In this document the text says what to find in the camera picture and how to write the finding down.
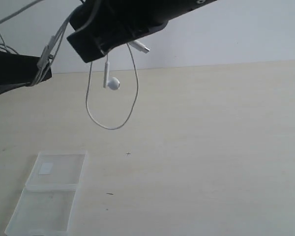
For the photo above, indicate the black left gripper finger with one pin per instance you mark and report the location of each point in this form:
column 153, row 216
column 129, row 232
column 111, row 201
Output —
column 16, row 71

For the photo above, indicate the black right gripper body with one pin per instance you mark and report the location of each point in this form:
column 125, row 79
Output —
column 102, row 25

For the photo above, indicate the white wired earphones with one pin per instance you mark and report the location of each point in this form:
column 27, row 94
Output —
column 47, row 59

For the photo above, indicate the clear plastic storage box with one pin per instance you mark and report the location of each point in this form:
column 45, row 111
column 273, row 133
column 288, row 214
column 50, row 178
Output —
column 47, row 203

